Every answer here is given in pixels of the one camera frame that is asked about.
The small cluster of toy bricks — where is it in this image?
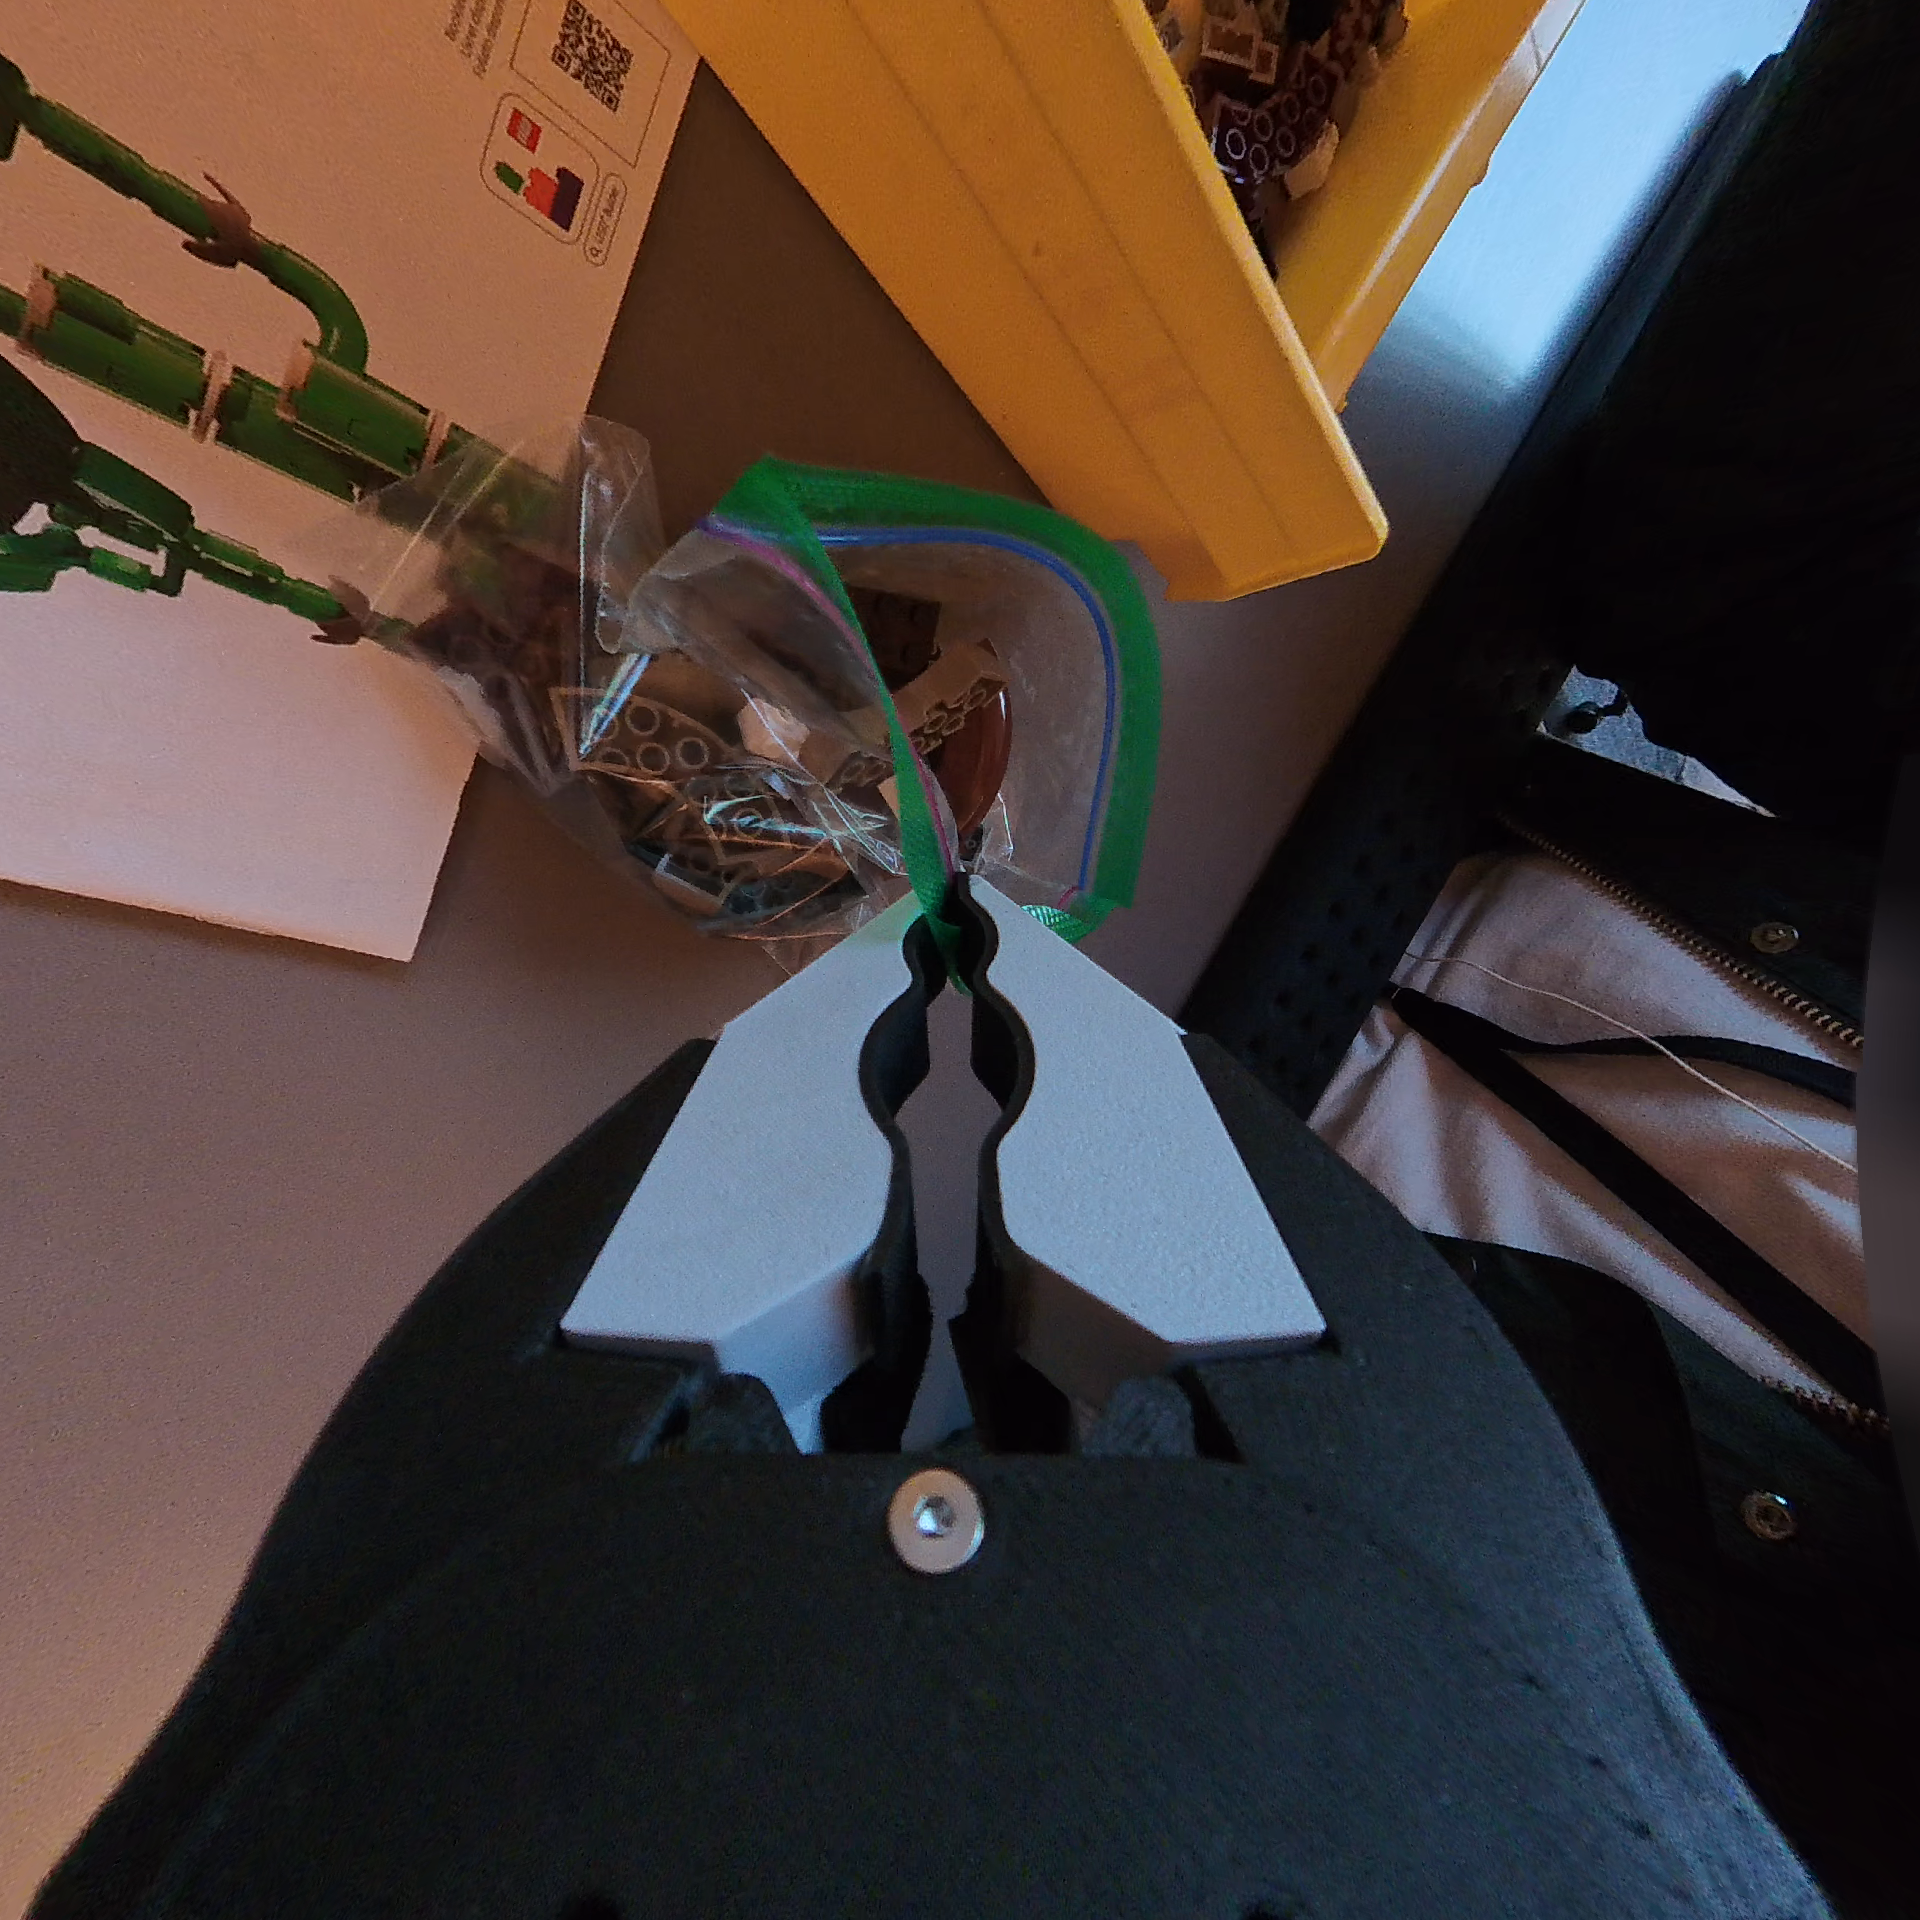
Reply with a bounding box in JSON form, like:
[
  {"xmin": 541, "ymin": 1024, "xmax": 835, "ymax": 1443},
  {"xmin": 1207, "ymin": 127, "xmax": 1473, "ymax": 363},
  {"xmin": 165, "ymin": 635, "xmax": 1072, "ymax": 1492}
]
[{"xmin": 404, "ymin": 576, "xmax": 1020, "ymax": 933}]

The clear zip bag green seal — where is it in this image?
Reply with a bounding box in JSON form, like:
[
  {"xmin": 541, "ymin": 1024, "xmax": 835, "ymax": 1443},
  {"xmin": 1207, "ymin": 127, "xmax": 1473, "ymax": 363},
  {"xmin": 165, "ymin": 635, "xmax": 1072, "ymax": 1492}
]
[{"xmin": 352, "ymin": 418, "xmax": 1168, "ymax": 978}]

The dark green jacket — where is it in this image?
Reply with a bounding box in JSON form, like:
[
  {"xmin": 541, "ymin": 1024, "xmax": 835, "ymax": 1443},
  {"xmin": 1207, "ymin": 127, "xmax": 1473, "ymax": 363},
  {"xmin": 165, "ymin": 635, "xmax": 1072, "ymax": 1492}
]
[{"xmin": 1478, "ymin": 0, "xmax": 1920, "ymax": 1802}]

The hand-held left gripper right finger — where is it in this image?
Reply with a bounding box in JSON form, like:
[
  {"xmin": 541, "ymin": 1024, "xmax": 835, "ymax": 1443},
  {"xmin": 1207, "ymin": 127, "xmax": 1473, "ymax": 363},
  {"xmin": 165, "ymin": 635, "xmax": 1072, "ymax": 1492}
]
[{"xmin": 967, "ymin": 874, "xmax": 1329, "ymax": 1454}]

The grey desk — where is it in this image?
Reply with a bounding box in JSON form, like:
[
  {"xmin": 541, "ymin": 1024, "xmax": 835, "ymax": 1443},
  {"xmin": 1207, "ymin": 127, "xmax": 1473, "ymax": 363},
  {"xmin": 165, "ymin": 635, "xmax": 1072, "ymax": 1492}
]
[{"xmin": 0, "ymin": 0, "xmax": 1817, "ymax": 1920}]

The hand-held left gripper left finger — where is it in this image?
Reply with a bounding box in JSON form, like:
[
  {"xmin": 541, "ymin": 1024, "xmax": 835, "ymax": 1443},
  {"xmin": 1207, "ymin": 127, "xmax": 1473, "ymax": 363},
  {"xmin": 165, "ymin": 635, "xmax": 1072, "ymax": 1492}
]
[{"xmin": 559, "ymin": 874, "xmax": 975, "ymax": 1454}]

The yellow plastic storage bin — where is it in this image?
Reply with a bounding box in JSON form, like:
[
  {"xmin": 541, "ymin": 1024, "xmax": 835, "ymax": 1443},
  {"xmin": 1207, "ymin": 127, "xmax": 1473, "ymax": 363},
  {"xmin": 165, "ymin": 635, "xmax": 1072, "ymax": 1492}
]
[{"xmin": 659, "ymin": 0, "xmax": 1591, "ymax": 602}]

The white shirt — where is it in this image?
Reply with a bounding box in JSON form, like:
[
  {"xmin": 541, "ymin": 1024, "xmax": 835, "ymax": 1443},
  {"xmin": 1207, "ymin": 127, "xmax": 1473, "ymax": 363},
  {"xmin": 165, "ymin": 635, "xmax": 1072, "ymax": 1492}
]
[{"xmin": 1306, "ymin": 853, "xmax": 1885, "ymax": 1427}]

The black lanyard strap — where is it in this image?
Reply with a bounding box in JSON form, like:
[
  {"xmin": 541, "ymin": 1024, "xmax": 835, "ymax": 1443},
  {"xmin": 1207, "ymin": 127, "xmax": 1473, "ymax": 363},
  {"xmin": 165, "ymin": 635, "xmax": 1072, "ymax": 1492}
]
[{"xmin": 1388, "ymin": 989, "xmax": 1878, "ymax": 1399}]

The pile of toy building bricks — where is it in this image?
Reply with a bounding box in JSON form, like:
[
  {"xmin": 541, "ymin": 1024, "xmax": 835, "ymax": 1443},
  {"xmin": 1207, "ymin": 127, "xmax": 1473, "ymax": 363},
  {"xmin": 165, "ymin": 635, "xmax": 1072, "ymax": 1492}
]
[{"xmin": 1147, "ymin": 0, "xmax": 1414, "ymax": 283}]

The black perforated chair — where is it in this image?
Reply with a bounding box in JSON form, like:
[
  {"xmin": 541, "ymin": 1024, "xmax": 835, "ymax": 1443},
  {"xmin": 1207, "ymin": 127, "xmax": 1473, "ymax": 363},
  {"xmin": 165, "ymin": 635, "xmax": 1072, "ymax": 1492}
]
[{"xmin": 1176, "ymin": 0, "xmax": 1817, "ymax": 1121}]

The plant building instruction booklet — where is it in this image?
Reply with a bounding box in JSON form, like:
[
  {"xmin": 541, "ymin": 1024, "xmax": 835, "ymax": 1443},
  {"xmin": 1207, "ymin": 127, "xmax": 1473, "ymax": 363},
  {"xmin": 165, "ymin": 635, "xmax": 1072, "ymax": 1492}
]
[{"xmin": 0, "ymin": 0, "xmax": 701, "ymax": 963}]

